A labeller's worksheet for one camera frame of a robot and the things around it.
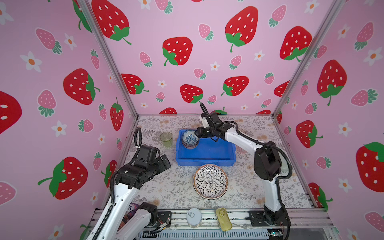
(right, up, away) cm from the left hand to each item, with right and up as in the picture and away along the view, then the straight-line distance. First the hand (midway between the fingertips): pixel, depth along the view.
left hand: (163, 163), depth 73 cm
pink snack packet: (-17, -24, +3) cm, 30 cm away
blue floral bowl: (+12, +11, +25) cm, 30 cm away
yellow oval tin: (+30, -27, -1) cm, 41 cm away
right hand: (+16, +16, +19) cm, 30 cm away
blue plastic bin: (+24, +1, +28) cm, 37 cm away
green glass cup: (-5, +10, +33) cm, 35 cm away
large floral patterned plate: (+25, -13, +13) cm, 31 cm away
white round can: (+16, -25, -3) cm, 30 cm away
